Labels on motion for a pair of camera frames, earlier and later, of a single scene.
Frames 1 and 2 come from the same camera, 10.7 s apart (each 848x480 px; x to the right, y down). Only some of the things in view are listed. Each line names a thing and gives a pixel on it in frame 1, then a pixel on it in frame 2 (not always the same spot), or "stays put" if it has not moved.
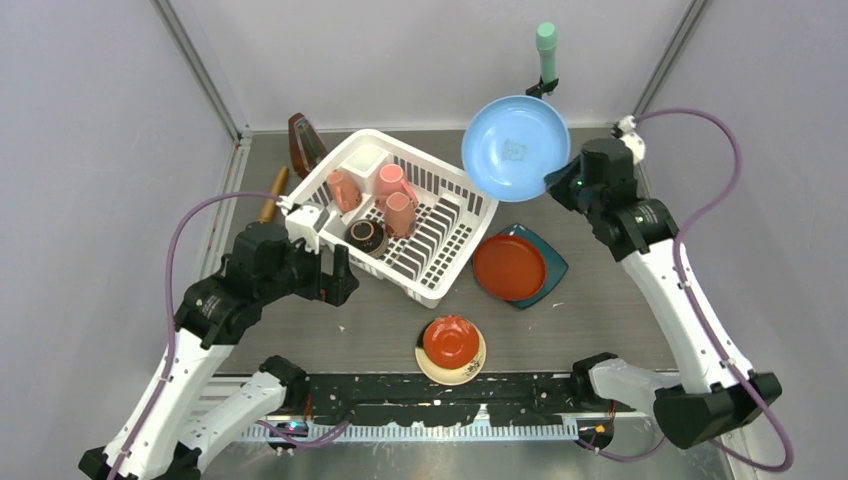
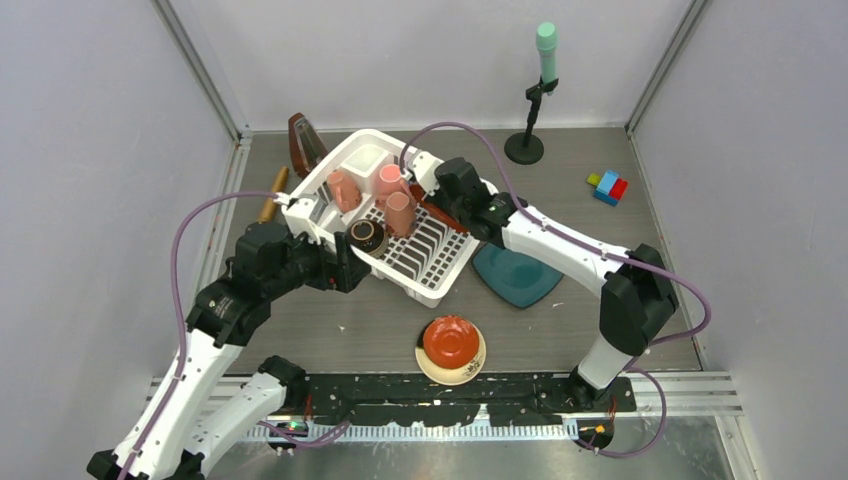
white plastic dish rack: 408,218 stays put
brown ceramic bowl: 367,235 stays put
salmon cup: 399,216 stays put
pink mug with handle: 345,191 stays put
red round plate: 510,268 -> 435,211
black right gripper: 557,184 -> 437,197
